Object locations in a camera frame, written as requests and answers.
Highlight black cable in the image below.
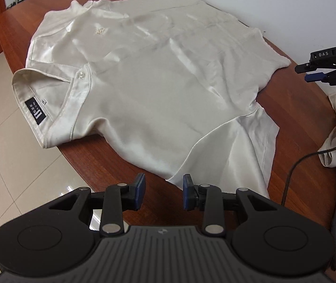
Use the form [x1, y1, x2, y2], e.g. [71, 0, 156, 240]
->
[281, 115, 336, 207]

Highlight beige collared shirt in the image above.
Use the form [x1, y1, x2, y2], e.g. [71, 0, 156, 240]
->
[11, 0, 292, 199]

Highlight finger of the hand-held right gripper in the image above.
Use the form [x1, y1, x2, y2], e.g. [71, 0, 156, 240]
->
[304, 71, 328, 83]
[295, 61, 314, 74]

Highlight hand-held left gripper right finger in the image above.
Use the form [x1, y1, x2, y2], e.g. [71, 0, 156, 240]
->
[183, 174, 286, 237]

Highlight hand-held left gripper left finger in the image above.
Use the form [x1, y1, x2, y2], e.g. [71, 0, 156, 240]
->
[40, 173, 147, 236]

